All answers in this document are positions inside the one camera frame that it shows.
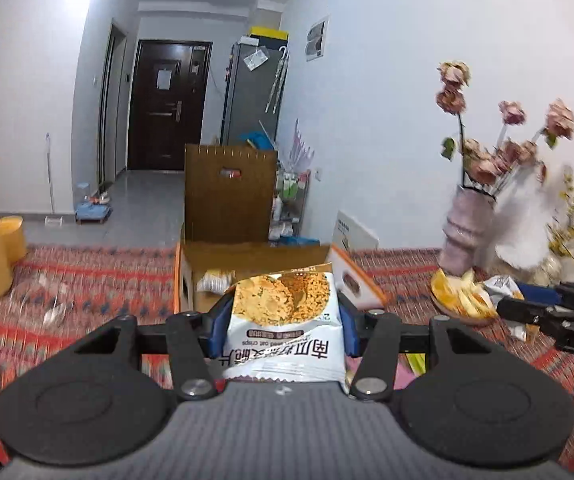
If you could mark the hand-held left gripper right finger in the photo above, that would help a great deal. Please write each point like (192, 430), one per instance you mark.
(348, 332)

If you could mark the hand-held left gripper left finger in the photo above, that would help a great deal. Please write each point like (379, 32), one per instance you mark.
(221, 327)

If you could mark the white snack packet crisp picture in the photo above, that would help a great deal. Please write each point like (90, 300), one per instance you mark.
(282, 320)

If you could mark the red cardboard box green flower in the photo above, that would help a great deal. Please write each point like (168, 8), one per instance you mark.
(217, 256)

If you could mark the lime green snack bar packet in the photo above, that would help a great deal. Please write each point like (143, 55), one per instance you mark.
(417, 364)

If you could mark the white orange snack packet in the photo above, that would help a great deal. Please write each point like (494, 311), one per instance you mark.
(503, 286)

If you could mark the brown round plate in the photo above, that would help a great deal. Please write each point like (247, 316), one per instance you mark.
(459, 319)

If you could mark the bowl of yellow chips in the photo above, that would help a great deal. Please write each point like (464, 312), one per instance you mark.
(459, 295)

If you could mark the white flower wrapping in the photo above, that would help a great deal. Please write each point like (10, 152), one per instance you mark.
(522, 230)

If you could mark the pink ribbed vase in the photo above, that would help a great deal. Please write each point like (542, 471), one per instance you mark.
(464, 235)

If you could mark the white flat carton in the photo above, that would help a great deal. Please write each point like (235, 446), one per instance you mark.
(354, 232)

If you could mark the brown cardboard crate with slot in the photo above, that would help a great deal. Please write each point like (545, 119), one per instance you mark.
(227, 205)

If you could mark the storage rack with bottles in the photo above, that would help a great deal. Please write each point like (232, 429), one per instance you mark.
(289, 205)

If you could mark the dried pink roses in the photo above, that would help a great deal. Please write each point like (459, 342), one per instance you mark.
(484, 165)

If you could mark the blue floor tray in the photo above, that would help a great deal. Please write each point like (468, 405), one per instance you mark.
(93, 212)

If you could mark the clear drinking glass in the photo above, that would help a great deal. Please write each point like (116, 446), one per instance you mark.
(42, 302)

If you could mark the blue plastic item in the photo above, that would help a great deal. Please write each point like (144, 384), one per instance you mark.
(257, 141)

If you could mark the clear plastic bottle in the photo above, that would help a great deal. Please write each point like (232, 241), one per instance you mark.
(82, 194)

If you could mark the dark brown entrance door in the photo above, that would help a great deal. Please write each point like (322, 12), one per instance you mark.
(167, 130)

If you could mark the yellow cup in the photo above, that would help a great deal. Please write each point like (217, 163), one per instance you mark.
(13, 237)

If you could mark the grey refrigerator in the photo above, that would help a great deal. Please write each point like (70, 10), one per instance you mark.
(249, 100)

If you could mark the mop stick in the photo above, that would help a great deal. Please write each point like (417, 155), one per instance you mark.
(49, 175)

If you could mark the grey side door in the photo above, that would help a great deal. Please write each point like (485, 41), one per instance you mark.
(112, 110)

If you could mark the white paper on door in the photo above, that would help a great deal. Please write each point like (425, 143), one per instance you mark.
(164, 78)

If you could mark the paper sheet on refrigerator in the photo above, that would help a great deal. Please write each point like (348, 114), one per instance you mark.
(255, 59)

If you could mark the yellow box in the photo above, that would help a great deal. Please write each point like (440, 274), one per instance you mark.
(269, 33)

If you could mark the wall electrical panel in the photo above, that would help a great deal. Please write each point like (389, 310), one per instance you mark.
(317, 39)

